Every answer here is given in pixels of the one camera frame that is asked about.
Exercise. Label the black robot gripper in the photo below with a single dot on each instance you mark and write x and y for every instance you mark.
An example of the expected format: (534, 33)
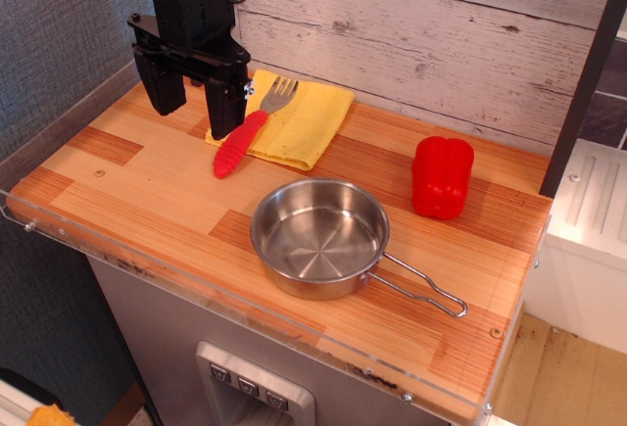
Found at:
(193, 38)

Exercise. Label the red plastic bell pepper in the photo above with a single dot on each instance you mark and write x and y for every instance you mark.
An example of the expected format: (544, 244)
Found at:
(441, 171)

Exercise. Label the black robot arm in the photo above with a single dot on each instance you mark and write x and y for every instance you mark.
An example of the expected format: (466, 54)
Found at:
(192, 39)

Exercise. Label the stainless steel pot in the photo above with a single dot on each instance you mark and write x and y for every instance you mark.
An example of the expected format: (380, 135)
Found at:
(322, 238)

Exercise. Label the clear acrylic table guard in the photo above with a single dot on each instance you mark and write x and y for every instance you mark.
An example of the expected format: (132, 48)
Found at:
(120, 183)

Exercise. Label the grey toy fridge cabinet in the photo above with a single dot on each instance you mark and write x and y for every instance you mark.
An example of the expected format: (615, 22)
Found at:
(204, 366)

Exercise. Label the yellow object bottom left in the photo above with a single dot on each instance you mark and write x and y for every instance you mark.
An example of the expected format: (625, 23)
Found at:
(50, 415)

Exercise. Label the white toy sink unit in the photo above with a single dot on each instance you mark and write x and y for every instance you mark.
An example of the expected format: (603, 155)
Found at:
(578, 281)

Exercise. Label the fork with red handle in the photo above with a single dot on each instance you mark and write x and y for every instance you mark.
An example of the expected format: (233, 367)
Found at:
(233, 150)

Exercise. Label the dark vertical post right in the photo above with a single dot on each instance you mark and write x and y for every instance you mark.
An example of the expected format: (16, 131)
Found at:
(609, 24)

